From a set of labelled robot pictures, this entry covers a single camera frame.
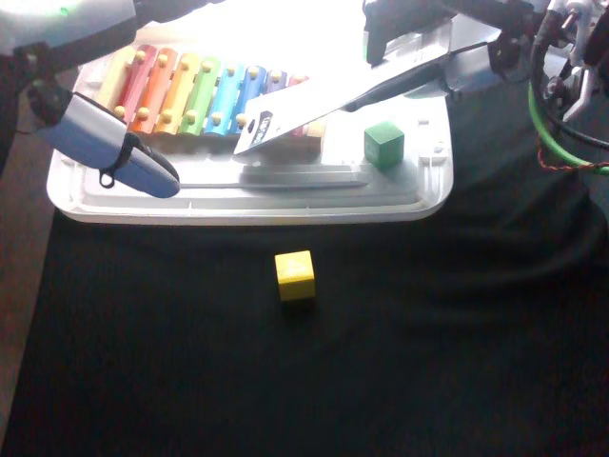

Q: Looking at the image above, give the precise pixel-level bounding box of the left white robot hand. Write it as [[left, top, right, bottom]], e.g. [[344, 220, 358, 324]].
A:
[[0, 0, 183, 200]]

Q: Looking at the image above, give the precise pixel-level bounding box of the rainbow wooden xylophone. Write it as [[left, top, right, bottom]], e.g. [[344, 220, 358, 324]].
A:
[[97, 45, 330, 154]]

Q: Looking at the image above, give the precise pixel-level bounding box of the silver blister package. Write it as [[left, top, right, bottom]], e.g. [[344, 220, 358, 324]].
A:
[[232, 28, 458, 156]]

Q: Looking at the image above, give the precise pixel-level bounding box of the white plastic tray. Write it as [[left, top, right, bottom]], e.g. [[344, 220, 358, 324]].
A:
[[46, 18, 454, 227]]

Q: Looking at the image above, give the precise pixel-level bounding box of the yellow wooden block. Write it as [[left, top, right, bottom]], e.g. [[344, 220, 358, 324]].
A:
[[274, 249, 317, 304]]

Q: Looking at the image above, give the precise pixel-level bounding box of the black table cloth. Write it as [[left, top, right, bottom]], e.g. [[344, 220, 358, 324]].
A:
[[0, 66, 609, 457]]

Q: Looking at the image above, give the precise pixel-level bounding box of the green wooden block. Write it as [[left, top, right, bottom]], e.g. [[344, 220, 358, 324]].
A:
[[363, 120, 406, 169]]

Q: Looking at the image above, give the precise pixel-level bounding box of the green cable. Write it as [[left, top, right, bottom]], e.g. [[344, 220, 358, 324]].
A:
[[527, 80, 609, 173]]

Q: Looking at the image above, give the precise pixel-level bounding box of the red twisted wire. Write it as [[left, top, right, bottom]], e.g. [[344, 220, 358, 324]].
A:
[[536, 136, 609, 176]]

